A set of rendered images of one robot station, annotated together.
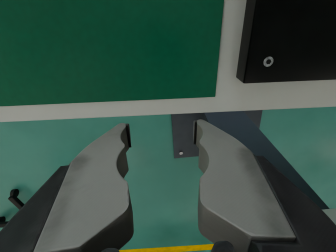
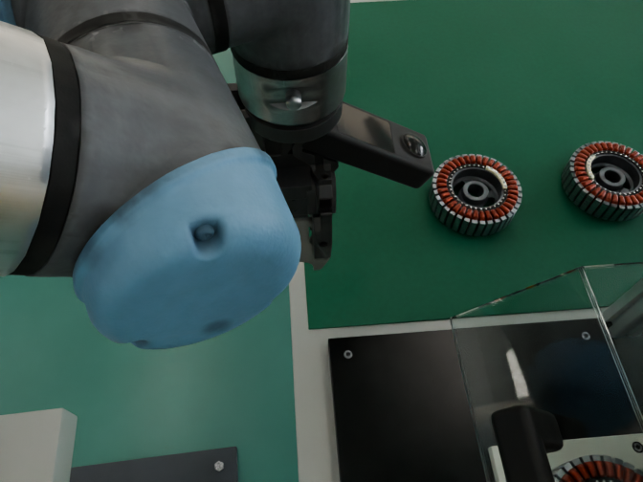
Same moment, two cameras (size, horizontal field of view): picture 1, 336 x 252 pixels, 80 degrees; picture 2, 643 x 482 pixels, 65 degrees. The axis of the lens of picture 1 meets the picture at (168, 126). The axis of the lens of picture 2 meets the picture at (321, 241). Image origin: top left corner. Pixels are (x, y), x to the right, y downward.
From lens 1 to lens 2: 0.45 m
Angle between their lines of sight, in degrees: 45
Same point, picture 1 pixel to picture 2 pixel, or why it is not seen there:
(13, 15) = (362, 196)
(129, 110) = not seen: hidden behind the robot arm
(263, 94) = (312, 376)
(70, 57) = (338, 222)
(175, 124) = (127, 469)
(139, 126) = (133, 386)
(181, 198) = not seen: outside the picture
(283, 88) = (318, 395)
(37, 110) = not seen: hidden behind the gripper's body
